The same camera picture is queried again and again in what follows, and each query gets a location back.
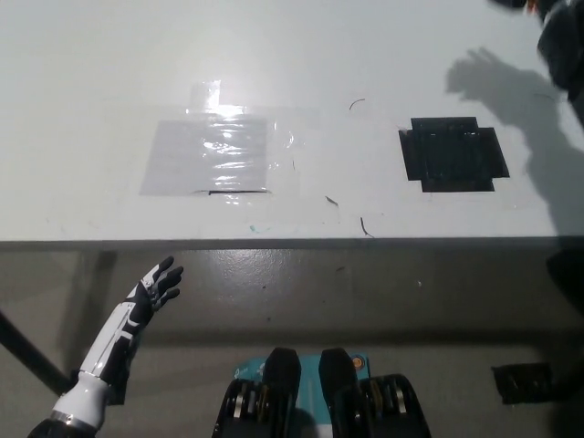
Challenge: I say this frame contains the black diagonal table leg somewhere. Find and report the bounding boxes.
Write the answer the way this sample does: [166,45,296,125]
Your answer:
[0,309,77,398]

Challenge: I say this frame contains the black teal robot torso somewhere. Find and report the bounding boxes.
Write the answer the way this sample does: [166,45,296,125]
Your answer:
[211,347,433,438]

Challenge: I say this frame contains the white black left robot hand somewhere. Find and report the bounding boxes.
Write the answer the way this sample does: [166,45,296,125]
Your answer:
[78,255,185,393]

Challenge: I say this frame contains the black tape square patch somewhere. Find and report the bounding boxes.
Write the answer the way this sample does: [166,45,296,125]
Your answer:
[398,117,511,193]

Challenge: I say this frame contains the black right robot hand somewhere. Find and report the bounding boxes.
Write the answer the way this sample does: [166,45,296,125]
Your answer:
[486,0,556,22]

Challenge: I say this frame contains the clear plastic tape film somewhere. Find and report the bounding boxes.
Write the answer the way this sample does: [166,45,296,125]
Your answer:
[129,79,323,211]

